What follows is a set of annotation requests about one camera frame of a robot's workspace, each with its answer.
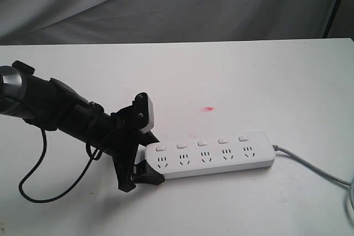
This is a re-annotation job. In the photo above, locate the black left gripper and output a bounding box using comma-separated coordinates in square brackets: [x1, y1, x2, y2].
[21, 75, 165, 192]

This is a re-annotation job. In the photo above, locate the white five-socket power strip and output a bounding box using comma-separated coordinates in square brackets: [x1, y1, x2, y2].
[144, 132, 275, 180]

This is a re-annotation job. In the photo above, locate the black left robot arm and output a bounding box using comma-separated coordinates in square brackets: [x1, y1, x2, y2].
[1, 61, 165, 192]

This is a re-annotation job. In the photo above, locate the grey backdrop cloth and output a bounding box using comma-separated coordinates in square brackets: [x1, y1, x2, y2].
[0, 0, 354, 46]

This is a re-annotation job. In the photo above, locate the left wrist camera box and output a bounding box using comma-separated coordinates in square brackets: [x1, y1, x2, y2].
[133, 92, 154, 134]

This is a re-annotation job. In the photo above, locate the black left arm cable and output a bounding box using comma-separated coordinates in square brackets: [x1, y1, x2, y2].
[18, 100, 117, 203]

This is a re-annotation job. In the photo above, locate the grey power cable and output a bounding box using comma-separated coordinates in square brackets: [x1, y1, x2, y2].
[270, 144, 354, 220]

